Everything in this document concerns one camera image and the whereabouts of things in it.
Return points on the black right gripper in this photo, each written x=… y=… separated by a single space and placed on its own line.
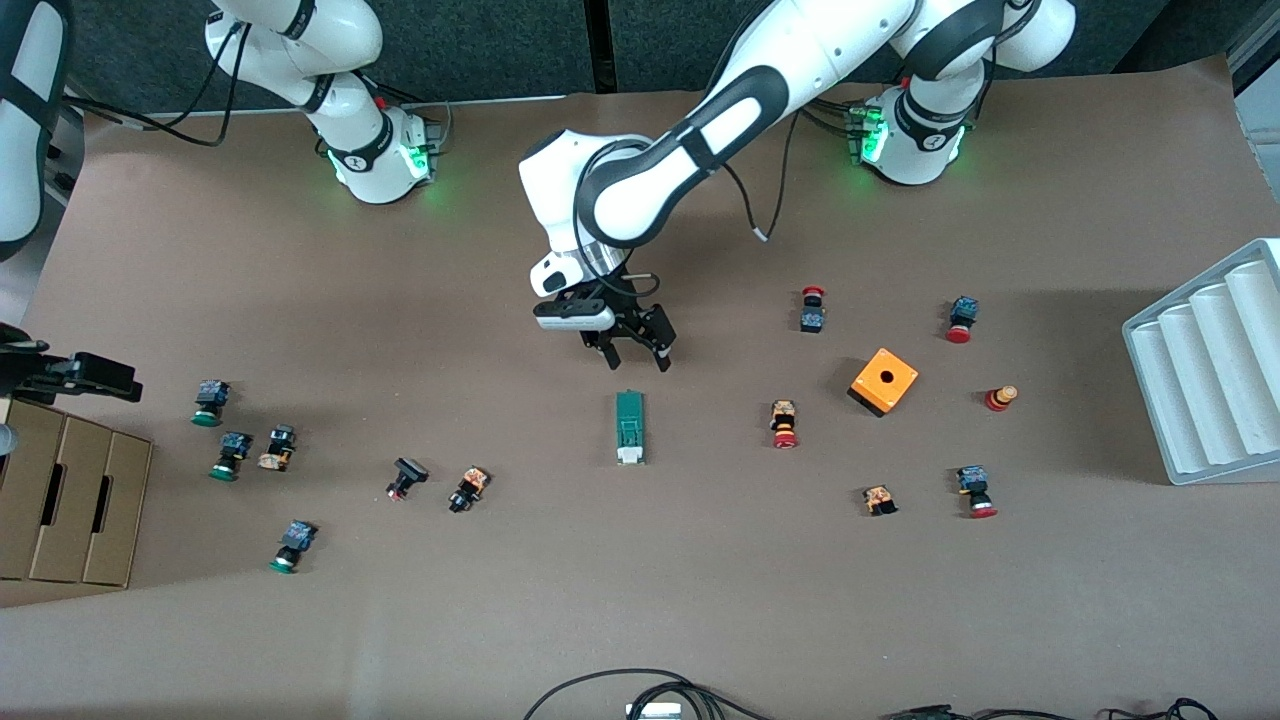
x=48 y=372

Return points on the white adapter plug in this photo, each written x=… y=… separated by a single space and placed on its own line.
x=652 y=711

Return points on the orange button enclosure box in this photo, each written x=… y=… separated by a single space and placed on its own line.
x=870 y=385

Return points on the red pushbutton with blue block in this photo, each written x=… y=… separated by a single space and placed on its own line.
x=975 y=491
x=961 y=320

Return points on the small orange contact block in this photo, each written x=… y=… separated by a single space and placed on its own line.
x=879 y=499

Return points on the black vertical post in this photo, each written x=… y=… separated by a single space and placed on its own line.
x=599 y=45

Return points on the red pushbutton with black block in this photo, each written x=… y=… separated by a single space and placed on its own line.
x=812 y=312

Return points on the black button with orange block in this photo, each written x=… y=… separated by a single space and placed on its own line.
x=468 y=489

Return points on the brown cardboard box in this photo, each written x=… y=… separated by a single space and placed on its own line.
x=70 y=500

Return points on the green pushbutton with blue block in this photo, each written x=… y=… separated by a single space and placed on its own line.
x=209 y=402
x=292 y=546
x=230 y=456

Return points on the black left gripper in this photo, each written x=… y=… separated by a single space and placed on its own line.
x=622 y=318

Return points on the black square button red base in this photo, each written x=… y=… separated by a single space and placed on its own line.
x=405 y=478

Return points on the grey ribbed tray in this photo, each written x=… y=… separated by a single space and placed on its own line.
x=1200 y=380

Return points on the black and beige selector switch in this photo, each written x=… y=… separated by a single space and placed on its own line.
x=278 y=448

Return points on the red mushroom button orange block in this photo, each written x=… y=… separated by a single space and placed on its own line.
x=784 y=423

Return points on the red and yellow knob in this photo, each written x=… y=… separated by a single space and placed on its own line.
x=1000 y=398

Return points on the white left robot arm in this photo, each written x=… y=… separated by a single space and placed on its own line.
x=760 y=80

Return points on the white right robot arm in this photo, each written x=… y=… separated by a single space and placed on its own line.
x=340 y=60

